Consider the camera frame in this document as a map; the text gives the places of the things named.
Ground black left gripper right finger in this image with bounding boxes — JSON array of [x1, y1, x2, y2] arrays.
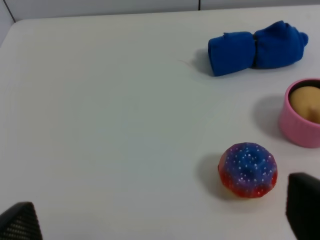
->
[[285, 172, 320, 240]]

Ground blue folded cloth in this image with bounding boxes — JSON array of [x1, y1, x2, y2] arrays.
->
[[208, 20, 309, 77]]

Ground pink toy saucepan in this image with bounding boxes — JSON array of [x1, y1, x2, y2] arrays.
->
[[278, 78, 320, 148]]

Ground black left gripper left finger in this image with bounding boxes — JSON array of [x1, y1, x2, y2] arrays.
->
[[0, 201, 43, 240]]

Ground tan potato toy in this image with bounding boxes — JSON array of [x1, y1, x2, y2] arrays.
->
[[289, 86, 320, 124]]

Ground red blue spotted squishy ball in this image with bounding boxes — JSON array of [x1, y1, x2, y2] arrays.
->
[[217, 142, 278, 199]]

